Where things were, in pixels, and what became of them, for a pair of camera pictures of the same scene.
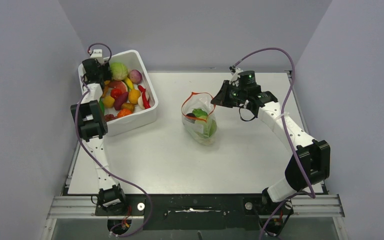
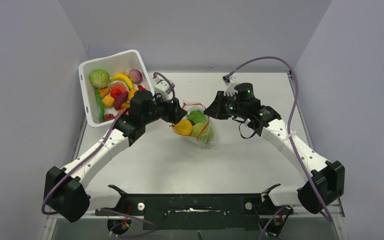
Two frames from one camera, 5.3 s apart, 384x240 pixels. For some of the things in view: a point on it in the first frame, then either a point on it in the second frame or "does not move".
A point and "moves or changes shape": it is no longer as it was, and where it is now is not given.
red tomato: x=115 y=92 does not move
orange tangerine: x=124 y=112 does not move
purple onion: x=135 y=76 does not move
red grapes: x=110 y=117 does not move
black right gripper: x=221 y=99 to x=216 y=109
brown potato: x=128 y=105 does not move
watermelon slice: x=118 y=84 does not move
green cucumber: x=102 y=106 does not move
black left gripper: x=104 y=66 to x=174 y=112
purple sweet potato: x=121 y=100 does not move
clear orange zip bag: x=198 y=117 moves or changes shape
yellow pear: x=106 y=84 to x=183 y=127
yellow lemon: x=108 y=101 does not move
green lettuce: x=206 y=127 moves or changes shape
